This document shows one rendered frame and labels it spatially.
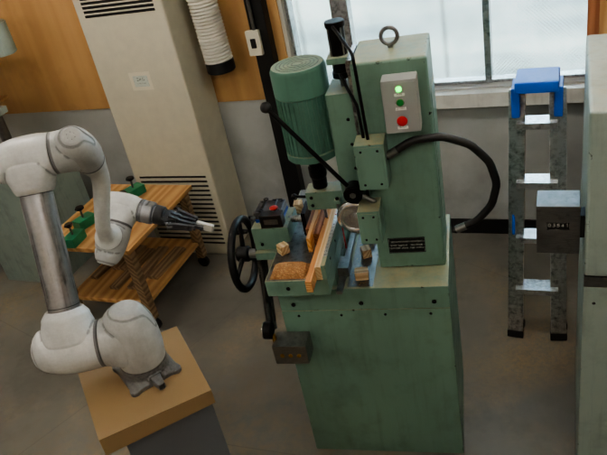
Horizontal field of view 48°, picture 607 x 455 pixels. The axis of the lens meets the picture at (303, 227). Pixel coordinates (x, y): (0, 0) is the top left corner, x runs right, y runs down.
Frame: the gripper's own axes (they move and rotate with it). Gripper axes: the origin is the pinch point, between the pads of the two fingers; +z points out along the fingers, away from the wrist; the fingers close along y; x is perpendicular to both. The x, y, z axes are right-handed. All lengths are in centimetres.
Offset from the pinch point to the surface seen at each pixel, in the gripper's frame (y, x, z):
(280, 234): -16.7, -17.2, 31.4
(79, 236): 49, 62, -77
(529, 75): 50, -69, 106
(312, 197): -13, -33, 39
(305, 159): -18, -49, 35
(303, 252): -24, -17, 41
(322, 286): -40, -18, 50
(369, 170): -29, -57, 56
